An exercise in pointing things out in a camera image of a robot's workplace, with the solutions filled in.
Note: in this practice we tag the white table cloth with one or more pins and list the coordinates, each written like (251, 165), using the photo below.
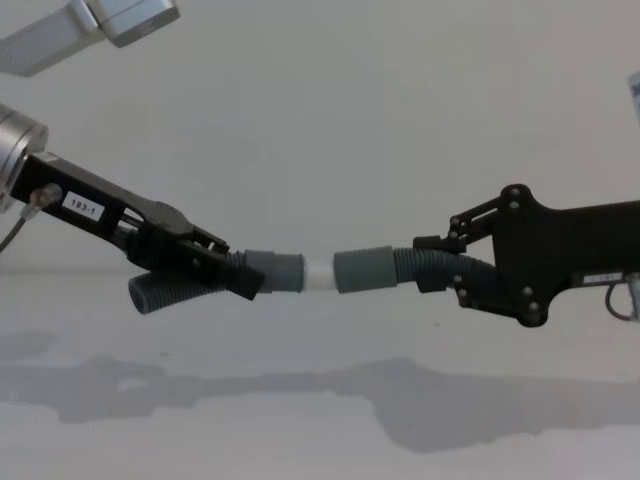
(320, 430)

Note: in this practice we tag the white tube connector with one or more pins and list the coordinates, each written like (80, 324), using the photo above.
(318, 275)

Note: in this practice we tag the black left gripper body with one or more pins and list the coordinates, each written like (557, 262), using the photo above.
(75, 192)

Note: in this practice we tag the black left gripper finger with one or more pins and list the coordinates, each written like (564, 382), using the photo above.
(200, 265)
(167, 217)

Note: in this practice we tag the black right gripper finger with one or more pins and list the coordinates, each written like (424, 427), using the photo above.
(457, 235)
(462, 292)

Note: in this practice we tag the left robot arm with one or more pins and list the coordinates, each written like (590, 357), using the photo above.
(20, 142)

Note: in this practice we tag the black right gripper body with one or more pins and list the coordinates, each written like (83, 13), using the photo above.
(540, 250)

